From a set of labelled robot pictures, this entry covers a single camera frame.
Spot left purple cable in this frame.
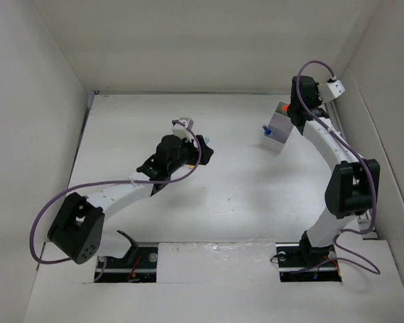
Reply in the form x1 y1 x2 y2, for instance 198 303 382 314
30 119 203 282

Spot right base mounting rail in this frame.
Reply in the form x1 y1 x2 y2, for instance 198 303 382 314
271 242 342 283

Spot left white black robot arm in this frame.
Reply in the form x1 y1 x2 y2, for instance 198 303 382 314
47 135 214 264

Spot left base mounting rail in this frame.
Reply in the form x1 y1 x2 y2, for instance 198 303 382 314
94 230 159 283

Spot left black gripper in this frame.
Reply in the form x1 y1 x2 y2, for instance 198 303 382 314
168 135 211 174

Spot purple cable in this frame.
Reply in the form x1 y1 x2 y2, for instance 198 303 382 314
30 119 203 282
296 60 381 277

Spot white compartment organizer tray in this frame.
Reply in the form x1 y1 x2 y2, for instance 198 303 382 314
261 102 294 154

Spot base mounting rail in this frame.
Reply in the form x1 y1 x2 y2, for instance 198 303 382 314
271 242 342 283
94 230 159 283

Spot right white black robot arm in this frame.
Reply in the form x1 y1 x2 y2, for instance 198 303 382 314
287 75 380 267

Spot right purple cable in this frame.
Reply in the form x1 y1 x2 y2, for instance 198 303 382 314
296 60 381 277

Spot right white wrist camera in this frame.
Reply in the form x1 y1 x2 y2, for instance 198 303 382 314
318 79 345 103

